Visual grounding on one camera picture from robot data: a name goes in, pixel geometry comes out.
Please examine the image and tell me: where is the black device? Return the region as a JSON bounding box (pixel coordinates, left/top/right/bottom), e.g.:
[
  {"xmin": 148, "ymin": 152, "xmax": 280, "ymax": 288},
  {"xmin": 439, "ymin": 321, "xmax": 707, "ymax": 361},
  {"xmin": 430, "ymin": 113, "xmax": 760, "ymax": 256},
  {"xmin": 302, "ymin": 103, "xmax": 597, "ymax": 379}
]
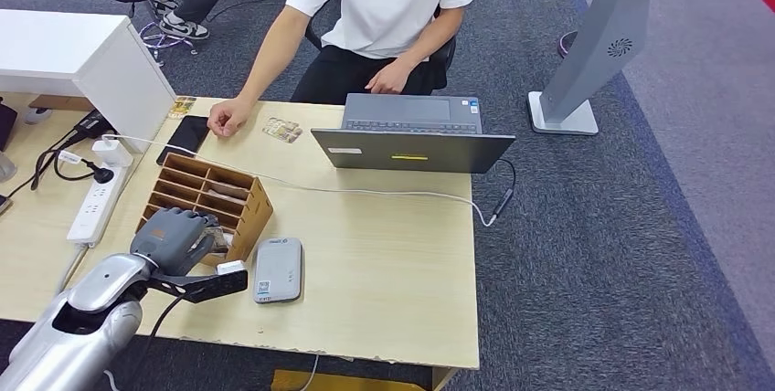
[{"xmin": 0, "ymin": 103, "xmax": 18, "ymax": 153}]

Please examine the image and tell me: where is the white charging cable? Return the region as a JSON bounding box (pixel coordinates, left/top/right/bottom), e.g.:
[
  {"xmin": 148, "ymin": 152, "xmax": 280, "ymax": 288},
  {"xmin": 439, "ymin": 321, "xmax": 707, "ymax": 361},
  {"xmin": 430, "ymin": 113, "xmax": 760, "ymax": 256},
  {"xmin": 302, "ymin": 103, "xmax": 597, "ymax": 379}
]
[{"xmin": 102, "ymin": 133, "xmax": 498, "ymax": 229}]

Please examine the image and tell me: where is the yellow patterned card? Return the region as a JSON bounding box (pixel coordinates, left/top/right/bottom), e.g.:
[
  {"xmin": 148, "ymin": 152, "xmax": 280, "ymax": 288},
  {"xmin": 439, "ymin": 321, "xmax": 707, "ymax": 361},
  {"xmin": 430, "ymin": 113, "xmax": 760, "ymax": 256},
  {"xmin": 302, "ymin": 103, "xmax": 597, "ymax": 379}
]
[{"xmin": 167, "ymin": 96, "xmax": 198, "ymax": 120}]

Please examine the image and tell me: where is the black plug cable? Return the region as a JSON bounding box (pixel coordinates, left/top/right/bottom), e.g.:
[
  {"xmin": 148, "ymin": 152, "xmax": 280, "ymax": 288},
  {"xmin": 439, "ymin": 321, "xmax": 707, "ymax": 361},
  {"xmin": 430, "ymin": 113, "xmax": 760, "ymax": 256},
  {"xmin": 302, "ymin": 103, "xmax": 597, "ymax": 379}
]
[{"xmin": 30, "ymin": 132, "xmax": 116, "ymax": 191}]

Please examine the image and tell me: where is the white cabinet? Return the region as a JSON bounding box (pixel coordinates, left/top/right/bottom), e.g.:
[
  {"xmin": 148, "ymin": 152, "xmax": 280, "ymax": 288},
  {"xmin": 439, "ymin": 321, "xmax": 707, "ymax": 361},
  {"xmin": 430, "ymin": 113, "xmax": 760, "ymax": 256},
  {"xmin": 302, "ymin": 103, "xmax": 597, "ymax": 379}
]
[{"xmin": 0, "ymin": 8, "xmax": 178, "ymax": 154}]

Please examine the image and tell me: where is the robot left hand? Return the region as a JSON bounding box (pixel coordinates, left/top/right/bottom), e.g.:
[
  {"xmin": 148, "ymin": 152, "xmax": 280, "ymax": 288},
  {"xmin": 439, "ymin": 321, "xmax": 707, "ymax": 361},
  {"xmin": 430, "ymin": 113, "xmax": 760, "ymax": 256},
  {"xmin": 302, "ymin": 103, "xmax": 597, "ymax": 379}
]
[{"xmin": 130, "ymin": 207, "xmax": 220, "ymax": 278}]

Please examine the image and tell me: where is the black smartphone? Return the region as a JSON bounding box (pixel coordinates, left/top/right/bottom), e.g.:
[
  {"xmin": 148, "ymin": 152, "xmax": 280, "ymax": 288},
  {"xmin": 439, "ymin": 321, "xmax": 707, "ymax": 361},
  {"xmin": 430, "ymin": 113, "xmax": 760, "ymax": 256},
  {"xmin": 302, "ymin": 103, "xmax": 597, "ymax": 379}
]
[{"xmin": 155, "ymin": 114, "xmax": 211, "ymax": 166}]

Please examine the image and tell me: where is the brown card in slot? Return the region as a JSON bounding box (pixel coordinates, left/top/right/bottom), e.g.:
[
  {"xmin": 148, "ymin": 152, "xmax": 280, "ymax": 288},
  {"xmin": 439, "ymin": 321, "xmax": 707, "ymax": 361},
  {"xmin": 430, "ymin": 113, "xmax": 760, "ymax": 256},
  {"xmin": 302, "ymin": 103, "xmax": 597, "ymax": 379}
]
[{"xmin": 206, "ymin": 181, "xmax": 250, "ymax": 202}]

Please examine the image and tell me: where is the white power strip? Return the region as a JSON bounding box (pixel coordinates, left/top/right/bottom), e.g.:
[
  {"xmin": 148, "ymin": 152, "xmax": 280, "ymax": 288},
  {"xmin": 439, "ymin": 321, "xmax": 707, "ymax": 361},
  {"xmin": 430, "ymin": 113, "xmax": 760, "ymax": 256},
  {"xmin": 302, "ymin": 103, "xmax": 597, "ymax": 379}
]
[{"xmin": 66, "ymin": 164, "xmax": 130, "ymax": 246}]

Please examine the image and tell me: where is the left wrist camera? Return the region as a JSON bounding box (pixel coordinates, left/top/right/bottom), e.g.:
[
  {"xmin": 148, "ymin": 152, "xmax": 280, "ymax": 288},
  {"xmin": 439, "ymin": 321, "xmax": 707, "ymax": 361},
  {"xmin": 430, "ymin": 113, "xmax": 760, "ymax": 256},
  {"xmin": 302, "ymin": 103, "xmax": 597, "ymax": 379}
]
[{"xmin": 148, "ymin": 259, "xmax": 249, "ymax": 305}]

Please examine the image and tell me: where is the black power brick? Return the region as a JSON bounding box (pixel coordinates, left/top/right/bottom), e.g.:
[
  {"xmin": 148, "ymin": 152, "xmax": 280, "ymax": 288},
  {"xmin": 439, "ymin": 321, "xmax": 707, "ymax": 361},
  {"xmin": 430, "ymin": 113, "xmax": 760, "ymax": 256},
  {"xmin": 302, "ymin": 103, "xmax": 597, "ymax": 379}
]
[{"xmin": 72, "ymin": 110, "xmax": 115, "ymax": 140}]

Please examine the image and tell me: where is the patterned room key card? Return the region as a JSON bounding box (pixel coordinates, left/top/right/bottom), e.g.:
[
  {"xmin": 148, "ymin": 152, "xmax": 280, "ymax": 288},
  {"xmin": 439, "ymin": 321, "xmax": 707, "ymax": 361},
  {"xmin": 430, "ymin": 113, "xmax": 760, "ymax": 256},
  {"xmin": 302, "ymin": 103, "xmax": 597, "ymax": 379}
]
[{"xmin": 202, "ymin": 227, "xmax": 232, "ymax": 257}]

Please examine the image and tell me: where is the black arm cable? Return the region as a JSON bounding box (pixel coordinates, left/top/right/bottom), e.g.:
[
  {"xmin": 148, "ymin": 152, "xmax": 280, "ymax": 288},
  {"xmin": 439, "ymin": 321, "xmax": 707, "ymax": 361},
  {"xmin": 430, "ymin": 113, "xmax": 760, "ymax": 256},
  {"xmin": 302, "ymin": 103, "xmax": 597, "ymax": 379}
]
[{"xmin": 130, "ymin": 296, "xmax": 186, "ymax": 391}]

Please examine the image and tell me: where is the white hanging cable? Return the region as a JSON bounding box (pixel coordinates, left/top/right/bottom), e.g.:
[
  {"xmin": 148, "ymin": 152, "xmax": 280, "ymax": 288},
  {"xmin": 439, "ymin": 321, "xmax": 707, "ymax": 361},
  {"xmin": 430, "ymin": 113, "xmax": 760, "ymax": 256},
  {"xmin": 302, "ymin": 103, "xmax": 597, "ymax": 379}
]
[{"xmin": 299, "ymin": 354, "xmax": 320, "ymax": 391}]

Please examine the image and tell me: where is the wooden block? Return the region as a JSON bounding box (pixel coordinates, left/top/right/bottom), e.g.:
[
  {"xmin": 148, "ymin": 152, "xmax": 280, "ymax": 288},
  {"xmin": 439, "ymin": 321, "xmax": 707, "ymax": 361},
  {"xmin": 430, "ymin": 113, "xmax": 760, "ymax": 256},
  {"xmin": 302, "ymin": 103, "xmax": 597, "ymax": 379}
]
[{"xmin": 28, "ymin": 94, "xmax": 95, "ymax": 112}]

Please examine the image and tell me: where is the person's right hand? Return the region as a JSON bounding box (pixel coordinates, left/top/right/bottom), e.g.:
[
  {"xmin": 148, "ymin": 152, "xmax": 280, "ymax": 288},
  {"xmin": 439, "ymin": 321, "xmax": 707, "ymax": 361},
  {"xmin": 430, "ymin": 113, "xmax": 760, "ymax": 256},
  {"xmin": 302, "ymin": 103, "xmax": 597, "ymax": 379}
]
[{"xmin": 207, "ymin": 97, "xmax": 256, "ymax": 138}]

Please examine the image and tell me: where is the person's left hand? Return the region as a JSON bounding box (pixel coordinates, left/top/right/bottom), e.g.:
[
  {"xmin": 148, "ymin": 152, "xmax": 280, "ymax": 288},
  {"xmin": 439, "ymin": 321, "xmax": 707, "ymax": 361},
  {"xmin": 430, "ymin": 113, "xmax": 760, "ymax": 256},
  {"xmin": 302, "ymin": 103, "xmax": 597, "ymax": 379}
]
[{"xmin": 364, "ymin": 58, "xmax": 416, "ymax": 96}]

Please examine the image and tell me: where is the wooden card organizer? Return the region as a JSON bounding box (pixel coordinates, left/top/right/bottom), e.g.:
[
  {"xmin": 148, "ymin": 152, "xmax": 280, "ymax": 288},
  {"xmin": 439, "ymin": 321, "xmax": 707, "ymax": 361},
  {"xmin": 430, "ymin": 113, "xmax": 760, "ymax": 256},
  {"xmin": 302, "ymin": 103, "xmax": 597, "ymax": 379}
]
[{"xmin": 133, "ymin": 153, "xmax": 275, "ymax": 269}]

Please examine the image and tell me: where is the grey laptop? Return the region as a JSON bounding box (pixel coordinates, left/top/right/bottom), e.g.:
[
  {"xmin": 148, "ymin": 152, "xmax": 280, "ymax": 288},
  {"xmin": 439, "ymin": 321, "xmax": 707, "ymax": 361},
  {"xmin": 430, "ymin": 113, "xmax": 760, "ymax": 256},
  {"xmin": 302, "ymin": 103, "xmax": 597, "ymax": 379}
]
[{"xmin": 310, "ymin": 93, "xmax": 517, "ymax": 175}]

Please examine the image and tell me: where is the dark round floor object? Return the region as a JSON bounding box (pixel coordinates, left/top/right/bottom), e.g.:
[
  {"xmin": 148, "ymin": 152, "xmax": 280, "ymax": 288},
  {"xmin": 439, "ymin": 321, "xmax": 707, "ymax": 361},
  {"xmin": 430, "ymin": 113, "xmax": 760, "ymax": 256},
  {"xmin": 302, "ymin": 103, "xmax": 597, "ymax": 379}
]
[{"xmin": 557, "ymin": 29, "xmax": 579, "ymax": 59}]

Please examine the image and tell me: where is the grey card reader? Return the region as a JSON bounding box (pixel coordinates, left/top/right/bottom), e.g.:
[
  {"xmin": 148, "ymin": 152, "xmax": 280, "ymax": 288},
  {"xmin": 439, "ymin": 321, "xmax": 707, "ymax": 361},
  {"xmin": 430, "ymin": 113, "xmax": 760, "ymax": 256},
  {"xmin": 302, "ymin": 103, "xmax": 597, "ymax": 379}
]
[{"xmin": 251, "ymin": 237, "xmax": 304, "ymax": 306}]

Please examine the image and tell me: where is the white charger adapter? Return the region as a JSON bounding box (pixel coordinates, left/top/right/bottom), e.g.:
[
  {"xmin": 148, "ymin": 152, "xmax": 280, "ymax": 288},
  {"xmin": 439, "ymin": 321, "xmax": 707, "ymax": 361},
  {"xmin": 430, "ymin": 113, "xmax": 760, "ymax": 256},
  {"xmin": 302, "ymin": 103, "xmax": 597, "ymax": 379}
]
[{"xmin": 91, "ymin": 138, "xmax": 134, "ymax": 169}]

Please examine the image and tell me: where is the black cable dongle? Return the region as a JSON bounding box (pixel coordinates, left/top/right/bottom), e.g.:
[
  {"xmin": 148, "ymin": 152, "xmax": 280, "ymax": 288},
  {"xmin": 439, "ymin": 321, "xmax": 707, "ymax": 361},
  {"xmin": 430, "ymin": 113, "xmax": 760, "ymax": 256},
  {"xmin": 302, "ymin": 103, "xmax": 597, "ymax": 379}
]
[{"xmin": 489, "ymin": 158, "xmax": 517, "ymax": 226}]

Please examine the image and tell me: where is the grey kiosk stand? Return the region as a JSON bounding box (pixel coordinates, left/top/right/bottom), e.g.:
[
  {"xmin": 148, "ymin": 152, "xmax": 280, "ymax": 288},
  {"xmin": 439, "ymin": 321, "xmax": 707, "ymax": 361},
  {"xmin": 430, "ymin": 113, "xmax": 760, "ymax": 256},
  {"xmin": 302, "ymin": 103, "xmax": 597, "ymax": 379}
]
[{"xmin": 527, "ymin": 0, "xmax": 704, "ymax": 136}]

